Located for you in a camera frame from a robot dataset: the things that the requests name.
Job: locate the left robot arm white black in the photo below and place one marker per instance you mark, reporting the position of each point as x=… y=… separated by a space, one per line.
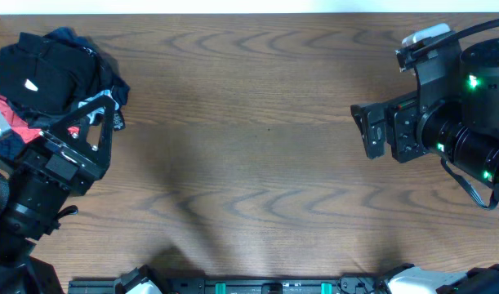
x=30 y=207

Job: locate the red garment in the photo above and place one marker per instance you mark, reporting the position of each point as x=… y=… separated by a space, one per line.
x=18 y=125

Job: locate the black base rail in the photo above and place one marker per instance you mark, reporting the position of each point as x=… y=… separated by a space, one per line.
x=404 y=279

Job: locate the navy blue garment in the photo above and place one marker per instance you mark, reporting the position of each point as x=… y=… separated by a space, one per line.
x=111 y=85

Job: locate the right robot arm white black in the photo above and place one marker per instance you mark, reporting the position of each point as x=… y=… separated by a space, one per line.
x=454 y=114

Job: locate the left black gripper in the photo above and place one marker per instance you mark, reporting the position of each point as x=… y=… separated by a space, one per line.
x=78 y=171

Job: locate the black polo shirt with logo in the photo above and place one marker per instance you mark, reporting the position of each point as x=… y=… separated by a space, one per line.
x=45 y=75

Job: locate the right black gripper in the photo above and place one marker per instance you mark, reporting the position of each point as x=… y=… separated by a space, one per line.
x=381 y=126

